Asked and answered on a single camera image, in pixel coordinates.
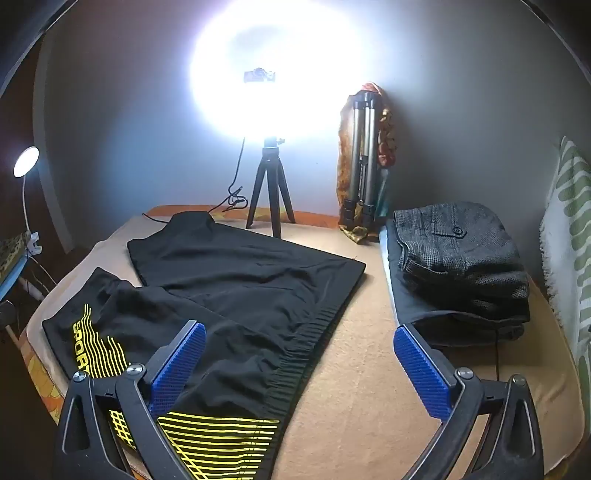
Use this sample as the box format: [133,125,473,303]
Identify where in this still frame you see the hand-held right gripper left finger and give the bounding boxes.
[53,319,207,480]

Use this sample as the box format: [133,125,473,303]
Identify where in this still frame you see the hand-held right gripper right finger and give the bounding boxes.
[394,323,552,480]

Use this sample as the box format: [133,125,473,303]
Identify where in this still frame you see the black pants with yellow stripes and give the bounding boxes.
[41,212,368,480]

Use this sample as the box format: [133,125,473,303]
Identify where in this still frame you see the folded dark pants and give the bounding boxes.
[385,222,527,348]

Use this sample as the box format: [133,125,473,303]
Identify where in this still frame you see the folded grey tweed pants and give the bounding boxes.
[393,202,531,324]

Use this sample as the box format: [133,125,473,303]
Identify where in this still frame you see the blue chair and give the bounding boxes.
[0,258,29,303]

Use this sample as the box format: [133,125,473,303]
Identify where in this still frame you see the white green striped towel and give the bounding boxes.
[539,135,591,384]

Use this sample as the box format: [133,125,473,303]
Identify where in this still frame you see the leopard print cloth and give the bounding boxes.
[0,231,27,280]

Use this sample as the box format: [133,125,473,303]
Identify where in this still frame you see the folded silver tripod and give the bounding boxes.
[341,91,384,227]

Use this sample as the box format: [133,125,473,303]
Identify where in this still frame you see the orange patterned cloth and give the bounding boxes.
[336,82,398,243]

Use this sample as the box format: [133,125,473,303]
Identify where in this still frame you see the white clip-on desk lamp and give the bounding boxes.
[12,145,44,257]

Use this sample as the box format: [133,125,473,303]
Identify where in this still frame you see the black ring light cable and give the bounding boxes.
[143,136,247,220]

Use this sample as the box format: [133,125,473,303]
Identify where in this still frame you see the bright ring light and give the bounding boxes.
[189,0,370,139]

